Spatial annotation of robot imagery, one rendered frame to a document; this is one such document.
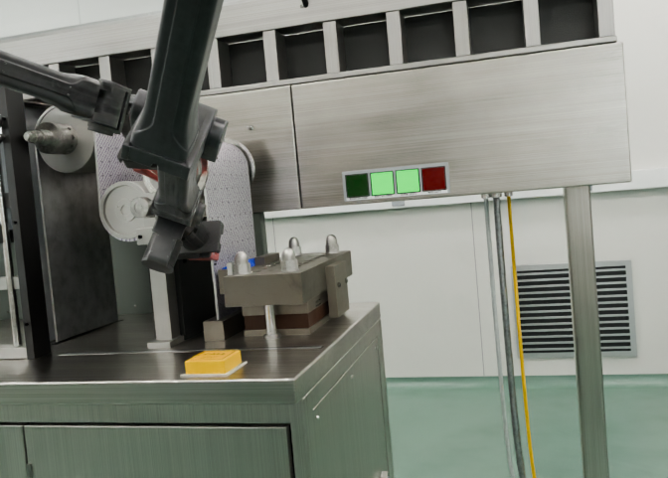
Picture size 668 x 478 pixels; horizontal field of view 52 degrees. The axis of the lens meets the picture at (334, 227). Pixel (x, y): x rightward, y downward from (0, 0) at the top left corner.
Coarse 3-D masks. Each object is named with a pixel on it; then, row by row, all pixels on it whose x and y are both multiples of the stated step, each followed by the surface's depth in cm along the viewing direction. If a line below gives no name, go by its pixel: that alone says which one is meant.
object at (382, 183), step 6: (372, 174) 161; (378, 174) 161; (384, 174) 160; (390, 174) 160; (372, 180) 161; (378, 180) 161; (384, 180) 160; (390, 180) 160; (372, 186) 161; (378, 186) 161; (384, 186) 160; (390, 186) 160; (378, 192) 161; (384, 192) 160; (390, 192) 160
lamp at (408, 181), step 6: (402, 174) 159; (408, 174) 159; (414, 174) 158; (402, 180) 159; (408, 180) 159; (414, 180) 158; (402, 186) 159; (408, 186) 159; (414, 186) 159; (402, 192) 159
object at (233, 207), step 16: (208, 192) 139; (224, 192) 146; (240, 192) 154; (208, 208) 138; (224, 208) 146; (240, 208) 154; (224, 224) 145; (240, 224) 153; (224, 240) 144; (240, 240) 153; (224, 256) 144
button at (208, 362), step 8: (208, 352) 116; (216, 352) 116; (224, 352) 115; (232, 352) 115; (240, 352) 116; (192, 360) 112; (200, 360) 111; (208, 360) 111; (216, 360) 110; (224, 360) 110; (232, 360) 113; (240, 360) 116; (192, 368) 111; (200, 368) 111; (208, 368) 110; (216, 368) 110; (224, 368) 110; (232, 368) 112
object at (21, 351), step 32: (0, 96) 132; (0, 128) 133; (0, 160) 136; (0, 192) 135; (32, 192) 138; (0, 224) 136; (32, 224) 137; (32, 256) 136; (0, 288) 138; (32, 288) 136; (32, 320) 135; (0, 352) 137; (32, 352) 135
